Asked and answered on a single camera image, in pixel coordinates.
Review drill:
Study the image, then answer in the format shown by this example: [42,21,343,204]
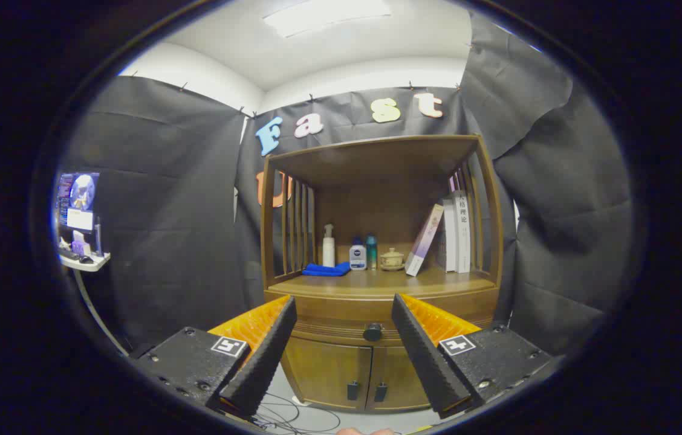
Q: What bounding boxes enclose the black floor cables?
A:
[253,391,342,434]

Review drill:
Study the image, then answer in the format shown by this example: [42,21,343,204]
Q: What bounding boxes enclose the white desk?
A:
[60,251,111,272]

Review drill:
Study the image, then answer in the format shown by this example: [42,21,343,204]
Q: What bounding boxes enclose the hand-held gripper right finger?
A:
[391,293,553,419]

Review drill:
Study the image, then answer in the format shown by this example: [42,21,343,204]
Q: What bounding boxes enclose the wooden countertop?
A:
[268,266,497,297]

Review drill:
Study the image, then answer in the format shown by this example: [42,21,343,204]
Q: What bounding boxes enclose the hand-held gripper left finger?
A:
[133,295,297,419]

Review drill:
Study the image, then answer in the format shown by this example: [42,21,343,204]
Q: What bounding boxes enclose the ceiling light panel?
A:
[262,0,393,38]

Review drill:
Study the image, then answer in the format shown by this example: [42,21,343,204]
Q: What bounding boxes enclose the purple white book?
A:
[404,204,445,277]

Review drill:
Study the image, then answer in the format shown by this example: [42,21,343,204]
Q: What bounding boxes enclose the blue folded cloth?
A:
[302,261,351,277]

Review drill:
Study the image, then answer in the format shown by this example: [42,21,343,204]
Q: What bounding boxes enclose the wooden cabinet door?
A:
[370,344,432,411]
[284,335,372,411]

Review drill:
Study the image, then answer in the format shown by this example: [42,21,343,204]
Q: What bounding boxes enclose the white bottle with blue cap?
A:
[349,237,368,271]

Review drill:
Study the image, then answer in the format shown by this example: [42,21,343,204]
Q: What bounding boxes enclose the white pump bottle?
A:
[322,224,336,268]

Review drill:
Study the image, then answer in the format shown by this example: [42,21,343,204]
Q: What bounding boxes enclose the wooden drawer with black knob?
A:
[264,289,500,346]

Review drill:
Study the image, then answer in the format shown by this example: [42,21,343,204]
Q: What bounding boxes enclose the wooden cabinet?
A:
[259,134,504,414]

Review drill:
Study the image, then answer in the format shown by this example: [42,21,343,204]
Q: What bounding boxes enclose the beige lidded teacup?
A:
[379,248,406,271]

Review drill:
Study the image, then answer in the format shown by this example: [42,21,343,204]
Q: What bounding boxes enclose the white book with black lettering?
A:
[453,190,472,274]

